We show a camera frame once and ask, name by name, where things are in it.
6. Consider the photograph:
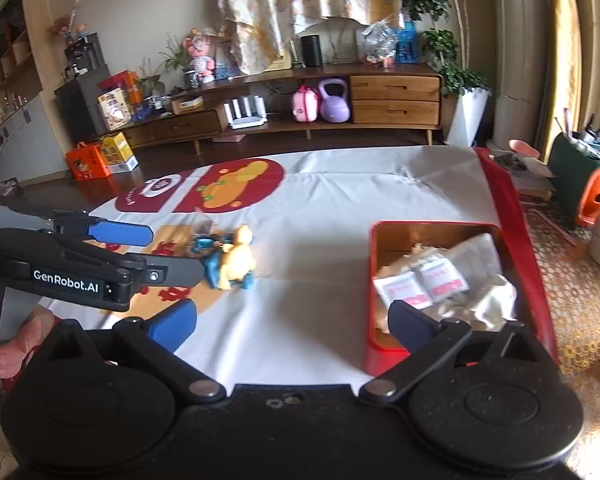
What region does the orange gift bag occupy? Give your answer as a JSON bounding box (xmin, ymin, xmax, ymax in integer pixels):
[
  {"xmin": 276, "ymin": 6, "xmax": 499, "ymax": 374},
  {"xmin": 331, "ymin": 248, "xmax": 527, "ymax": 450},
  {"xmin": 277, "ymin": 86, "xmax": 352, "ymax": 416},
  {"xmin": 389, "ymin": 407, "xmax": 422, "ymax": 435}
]
[{"xmin": 66, "ymin": 142, "xmax": 111, "ymax": 182}]

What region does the white cloth glove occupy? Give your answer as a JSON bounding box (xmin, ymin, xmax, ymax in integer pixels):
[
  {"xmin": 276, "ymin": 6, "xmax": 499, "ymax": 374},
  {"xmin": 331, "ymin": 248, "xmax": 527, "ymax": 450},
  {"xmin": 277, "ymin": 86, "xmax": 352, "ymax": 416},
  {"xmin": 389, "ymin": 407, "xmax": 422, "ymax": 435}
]
[{"xmin": 422, "ymin": 275, "xmax": 518, "ymax": 332}]

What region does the alcohol wipe packet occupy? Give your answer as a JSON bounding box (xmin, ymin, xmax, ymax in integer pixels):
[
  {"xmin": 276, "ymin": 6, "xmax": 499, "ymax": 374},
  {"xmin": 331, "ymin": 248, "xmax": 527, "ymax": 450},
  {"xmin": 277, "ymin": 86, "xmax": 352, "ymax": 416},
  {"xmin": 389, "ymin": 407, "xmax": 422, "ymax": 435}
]
[
  {"xmin": 373, "ymin": 271, "xmax": 432, "ymax": 309},
  {"xmin": 416, "ymin": 257, "xmax": 469, "ymax": 304}
]

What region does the purple kettlebell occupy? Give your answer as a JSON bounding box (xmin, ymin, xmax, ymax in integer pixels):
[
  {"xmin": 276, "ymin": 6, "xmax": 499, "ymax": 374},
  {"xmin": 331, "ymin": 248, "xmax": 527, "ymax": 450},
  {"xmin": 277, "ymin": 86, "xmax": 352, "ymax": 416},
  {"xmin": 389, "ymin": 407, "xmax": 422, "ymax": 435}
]
[{"xmin": 317, "ymin": 78, "xmax": 351, "ymax": 124}]

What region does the red storage box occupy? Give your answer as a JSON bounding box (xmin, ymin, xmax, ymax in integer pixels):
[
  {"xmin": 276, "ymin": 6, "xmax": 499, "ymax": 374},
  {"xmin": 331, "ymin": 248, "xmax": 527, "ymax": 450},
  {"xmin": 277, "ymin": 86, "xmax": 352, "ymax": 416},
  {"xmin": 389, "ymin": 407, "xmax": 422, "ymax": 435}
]
[{"xmin": 365, "ymin": 221, "xmax": 522, "ymax": 375}]

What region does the person's left hand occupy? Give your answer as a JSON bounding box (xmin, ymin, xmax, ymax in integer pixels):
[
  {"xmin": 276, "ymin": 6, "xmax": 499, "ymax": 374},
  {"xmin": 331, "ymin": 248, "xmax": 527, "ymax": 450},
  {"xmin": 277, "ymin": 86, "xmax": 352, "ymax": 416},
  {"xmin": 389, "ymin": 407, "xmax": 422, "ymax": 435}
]
[{"xmin": 0, "ymin": 307, "xmax": 56, "ymax": 379}]

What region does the wooden wall shelf cabinet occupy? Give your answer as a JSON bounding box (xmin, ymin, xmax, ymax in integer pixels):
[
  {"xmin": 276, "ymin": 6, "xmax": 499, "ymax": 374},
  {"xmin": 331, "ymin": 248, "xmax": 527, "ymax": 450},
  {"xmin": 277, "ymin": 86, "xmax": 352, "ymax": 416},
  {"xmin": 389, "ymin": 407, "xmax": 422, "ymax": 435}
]
[{"xmin": 0, "ymin": 0, "xmax": 72, "ymax": 185}]

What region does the yellow cardboard box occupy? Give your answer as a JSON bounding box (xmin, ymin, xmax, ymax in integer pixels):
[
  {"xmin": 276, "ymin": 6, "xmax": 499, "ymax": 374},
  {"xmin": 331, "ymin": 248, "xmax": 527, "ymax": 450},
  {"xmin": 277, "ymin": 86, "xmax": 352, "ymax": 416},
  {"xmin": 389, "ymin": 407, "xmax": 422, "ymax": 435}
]
[{"xmin": 99, "ymin": 132, "xmax": 138, "ymax": 174}]

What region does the clear plastic bag of items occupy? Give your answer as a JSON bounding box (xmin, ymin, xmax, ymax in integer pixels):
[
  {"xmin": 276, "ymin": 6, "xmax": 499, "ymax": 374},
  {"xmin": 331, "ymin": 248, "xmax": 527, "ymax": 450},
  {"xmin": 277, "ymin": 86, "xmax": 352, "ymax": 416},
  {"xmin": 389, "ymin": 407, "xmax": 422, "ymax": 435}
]
[{"xmin": 362, "ymin": 18, "xmax": 398, "ymax": 68}]

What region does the white wifi router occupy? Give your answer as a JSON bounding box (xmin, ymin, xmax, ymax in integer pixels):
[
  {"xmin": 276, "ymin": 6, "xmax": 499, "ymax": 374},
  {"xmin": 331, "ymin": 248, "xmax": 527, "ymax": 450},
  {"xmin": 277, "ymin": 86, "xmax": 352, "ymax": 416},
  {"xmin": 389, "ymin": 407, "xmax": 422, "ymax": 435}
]
[{"xmin": 223, "ymin": 96, "xmax": 268, "ymax": 130}]

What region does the green orange stool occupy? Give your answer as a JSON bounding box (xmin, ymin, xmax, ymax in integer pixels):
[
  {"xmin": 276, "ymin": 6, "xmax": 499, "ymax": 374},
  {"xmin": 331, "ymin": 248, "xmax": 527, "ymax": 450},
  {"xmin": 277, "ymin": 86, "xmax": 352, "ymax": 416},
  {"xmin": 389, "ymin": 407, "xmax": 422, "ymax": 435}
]
[{"xmin": 548, "ymin": 136, "xmax": 600, "ymax": 226}]

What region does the pink plush doll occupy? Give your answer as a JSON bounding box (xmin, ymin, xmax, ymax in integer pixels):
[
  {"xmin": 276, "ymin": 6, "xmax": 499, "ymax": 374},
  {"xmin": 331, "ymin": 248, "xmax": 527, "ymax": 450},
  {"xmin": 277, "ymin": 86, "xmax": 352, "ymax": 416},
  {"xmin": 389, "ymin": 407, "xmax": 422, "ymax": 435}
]
[{"xmin": 182, "ymin": 29, "xmax": 215, "ymax": 84}]

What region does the yellow drape curtain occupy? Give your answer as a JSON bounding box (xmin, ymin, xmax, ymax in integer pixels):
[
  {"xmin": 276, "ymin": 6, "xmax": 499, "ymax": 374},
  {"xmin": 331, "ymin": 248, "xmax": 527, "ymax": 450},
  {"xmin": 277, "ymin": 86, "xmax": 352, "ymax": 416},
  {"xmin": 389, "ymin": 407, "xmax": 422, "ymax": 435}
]
[{"xmin": 538, "ymin": 0, "xmax": 582, "ymax": 162}]

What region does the orange blue plush toy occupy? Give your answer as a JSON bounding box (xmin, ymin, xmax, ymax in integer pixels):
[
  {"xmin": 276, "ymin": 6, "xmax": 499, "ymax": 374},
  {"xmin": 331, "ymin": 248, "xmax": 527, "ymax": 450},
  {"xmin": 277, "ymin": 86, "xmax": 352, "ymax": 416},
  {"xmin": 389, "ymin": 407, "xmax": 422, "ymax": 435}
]
[{"xmin": 192, "ymin": 224, "xmax": 256, "ymax": 290}]

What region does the wooden tv cabinet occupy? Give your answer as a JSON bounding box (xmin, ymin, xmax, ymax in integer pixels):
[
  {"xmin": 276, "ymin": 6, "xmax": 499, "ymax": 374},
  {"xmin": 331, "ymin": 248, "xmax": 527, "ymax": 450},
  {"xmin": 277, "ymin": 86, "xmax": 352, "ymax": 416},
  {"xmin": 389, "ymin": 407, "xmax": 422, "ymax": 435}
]
[{"xmin": 121, "ymin": 64, "xmax": 443, "ymax": 148}]

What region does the white red printed table cloth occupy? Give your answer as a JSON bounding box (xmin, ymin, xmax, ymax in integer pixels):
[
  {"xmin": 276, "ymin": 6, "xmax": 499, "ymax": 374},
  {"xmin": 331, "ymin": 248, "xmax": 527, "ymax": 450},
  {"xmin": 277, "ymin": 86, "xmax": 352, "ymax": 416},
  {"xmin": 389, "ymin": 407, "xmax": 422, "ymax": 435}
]
[{"xmin": 94, "ymin": 146, "xmax": 556, "ymax": 387}]

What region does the black smart speaker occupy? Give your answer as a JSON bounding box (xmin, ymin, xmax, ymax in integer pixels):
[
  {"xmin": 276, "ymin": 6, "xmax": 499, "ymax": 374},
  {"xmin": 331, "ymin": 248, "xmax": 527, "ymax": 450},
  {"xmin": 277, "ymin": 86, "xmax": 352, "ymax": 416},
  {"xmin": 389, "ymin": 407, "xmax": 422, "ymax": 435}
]
[{"xmin": 300, "ymin": 35, "xmax": 323, "ymax": 68}]

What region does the black mini fridge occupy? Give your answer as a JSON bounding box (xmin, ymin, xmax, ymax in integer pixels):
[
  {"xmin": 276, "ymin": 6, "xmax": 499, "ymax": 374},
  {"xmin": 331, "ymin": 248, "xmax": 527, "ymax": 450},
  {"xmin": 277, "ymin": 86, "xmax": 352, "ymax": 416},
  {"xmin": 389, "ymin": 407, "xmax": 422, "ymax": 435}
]
[{"xmin": 55, "ymin": 65, "xmax": 110, "ymax": 144}]

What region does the pink toy bag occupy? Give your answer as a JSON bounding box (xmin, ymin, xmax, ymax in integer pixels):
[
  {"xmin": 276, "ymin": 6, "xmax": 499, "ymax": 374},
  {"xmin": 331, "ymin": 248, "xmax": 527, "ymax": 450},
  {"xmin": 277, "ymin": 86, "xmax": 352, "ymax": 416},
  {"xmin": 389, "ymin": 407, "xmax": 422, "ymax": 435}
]
[{"xmin": 291, "ymin": 84, "xmax": 320, "ymax": 122}]

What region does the white air conditioner column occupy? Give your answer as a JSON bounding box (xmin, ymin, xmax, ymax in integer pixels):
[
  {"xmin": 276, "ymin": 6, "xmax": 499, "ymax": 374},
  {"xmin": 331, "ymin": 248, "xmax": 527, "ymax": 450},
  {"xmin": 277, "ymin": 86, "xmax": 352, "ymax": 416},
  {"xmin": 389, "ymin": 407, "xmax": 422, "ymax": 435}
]
[{"xmin": 493, "ymin": 0, "xmax": 550, "ymax": 150}]

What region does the white planter with plant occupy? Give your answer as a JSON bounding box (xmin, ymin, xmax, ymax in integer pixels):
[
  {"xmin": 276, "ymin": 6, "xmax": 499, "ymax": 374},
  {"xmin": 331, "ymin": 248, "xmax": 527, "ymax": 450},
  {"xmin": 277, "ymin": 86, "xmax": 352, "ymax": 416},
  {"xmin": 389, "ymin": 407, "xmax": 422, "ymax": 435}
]
[{"xmin": 402, "ymin": 0, "xmax": 491, "ymax": 148}]

